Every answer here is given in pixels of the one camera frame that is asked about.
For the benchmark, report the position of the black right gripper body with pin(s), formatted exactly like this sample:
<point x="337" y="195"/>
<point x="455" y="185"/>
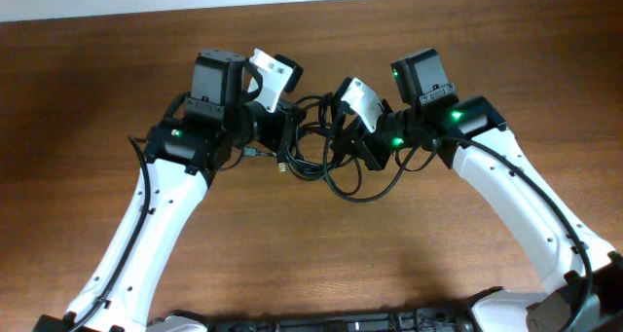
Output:
<point x="369" y="148"/>

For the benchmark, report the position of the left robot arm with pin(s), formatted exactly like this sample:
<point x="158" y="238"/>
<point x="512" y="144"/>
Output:
<point x="231" y="98"/>

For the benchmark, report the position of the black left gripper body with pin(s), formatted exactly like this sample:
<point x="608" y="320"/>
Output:
<point x="270" y="129"/>

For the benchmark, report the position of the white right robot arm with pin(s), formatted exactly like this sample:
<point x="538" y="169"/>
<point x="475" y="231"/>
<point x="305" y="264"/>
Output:
<point x="580" y="273"/>

